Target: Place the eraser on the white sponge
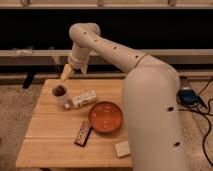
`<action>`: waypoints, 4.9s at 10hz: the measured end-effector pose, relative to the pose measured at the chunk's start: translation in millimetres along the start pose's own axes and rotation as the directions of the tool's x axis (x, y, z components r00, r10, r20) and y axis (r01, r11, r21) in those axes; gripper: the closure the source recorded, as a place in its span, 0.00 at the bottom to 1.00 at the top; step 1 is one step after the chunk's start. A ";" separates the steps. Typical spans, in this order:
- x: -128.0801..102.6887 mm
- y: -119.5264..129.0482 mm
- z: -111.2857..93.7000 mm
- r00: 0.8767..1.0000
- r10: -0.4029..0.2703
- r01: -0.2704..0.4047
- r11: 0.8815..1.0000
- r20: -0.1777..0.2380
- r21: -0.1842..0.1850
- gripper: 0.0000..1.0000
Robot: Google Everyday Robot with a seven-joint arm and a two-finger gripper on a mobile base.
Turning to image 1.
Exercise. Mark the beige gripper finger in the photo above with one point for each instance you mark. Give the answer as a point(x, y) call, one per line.
point(67, 72)
point(84, 68)

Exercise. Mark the wooden table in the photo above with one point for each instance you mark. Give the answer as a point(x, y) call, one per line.
point(49, 140)

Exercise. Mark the blue power adapter box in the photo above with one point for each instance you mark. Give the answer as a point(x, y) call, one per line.
point(187, 97)

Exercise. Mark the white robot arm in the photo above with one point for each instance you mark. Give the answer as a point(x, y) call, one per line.
point(148, 99)

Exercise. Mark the orange round plate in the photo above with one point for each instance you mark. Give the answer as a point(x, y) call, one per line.
point(105, 117)

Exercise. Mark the white sponge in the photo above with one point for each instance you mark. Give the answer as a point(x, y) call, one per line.
point(122, 149)

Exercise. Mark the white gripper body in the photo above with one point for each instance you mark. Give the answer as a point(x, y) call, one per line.
point(78, 56)

